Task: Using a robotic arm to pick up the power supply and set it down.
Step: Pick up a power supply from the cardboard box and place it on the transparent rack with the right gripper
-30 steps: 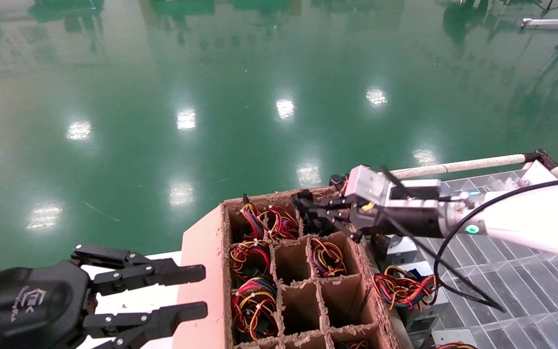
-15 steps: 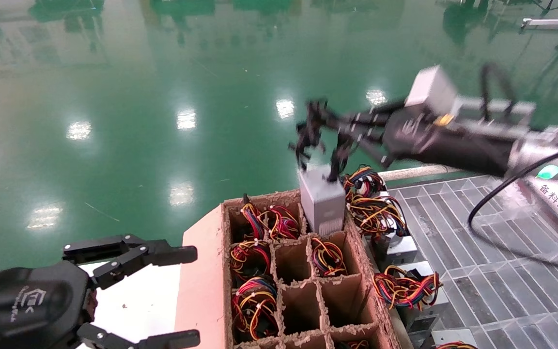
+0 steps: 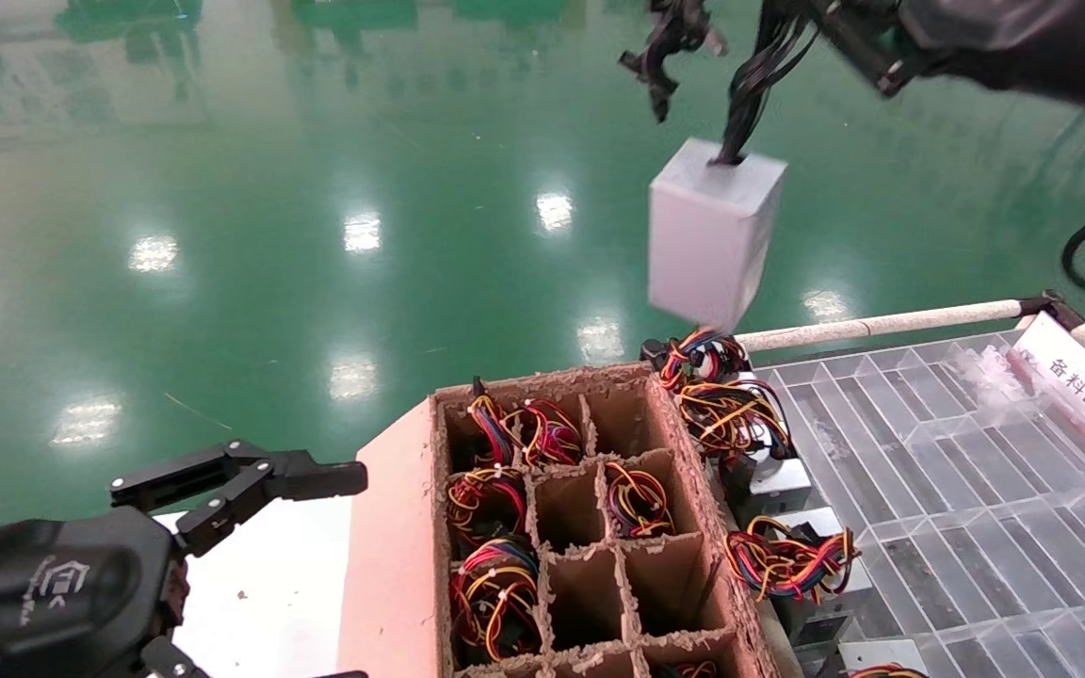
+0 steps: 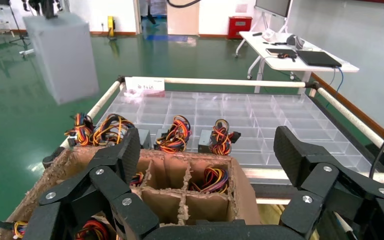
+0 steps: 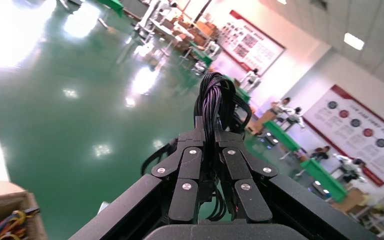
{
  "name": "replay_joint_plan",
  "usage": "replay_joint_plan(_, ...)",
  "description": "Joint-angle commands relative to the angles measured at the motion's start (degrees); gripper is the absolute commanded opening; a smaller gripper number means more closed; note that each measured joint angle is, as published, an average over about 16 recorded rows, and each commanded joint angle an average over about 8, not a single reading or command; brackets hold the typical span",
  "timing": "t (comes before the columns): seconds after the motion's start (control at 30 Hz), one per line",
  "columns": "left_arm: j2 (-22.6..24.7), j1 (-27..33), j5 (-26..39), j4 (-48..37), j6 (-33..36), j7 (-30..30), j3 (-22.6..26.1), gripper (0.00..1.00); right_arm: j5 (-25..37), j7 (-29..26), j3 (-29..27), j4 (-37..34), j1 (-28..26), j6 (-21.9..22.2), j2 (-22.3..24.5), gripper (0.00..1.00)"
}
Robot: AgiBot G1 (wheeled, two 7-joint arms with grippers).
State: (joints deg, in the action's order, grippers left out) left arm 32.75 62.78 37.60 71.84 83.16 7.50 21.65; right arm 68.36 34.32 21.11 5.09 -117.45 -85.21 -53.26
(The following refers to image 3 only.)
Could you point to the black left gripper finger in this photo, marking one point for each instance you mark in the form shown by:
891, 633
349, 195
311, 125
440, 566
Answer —
251, 471
170, 661

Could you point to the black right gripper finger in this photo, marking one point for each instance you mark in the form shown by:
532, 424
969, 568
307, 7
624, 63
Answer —
882, 42

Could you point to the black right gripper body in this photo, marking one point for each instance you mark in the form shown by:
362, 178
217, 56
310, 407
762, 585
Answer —
1042, 42

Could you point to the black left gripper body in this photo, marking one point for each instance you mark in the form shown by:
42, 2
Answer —
53, 593

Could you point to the brown cardboard divider box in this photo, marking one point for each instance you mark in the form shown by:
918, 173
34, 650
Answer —
392, 565

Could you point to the black tube corner connector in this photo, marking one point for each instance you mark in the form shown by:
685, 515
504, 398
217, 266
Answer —
1051, 303

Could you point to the long white foam tube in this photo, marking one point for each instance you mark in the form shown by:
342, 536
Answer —
882, 327

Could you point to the clear bag of small parts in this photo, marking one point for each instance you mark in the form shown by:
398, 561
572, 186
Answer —
995, 372

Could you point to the white printed label sign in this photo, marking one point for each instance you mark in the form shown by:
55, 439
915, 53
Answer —
1070, 381

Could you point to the clear plastic compartment tray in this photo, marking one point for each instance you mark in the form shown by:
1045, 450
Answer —
976, 518

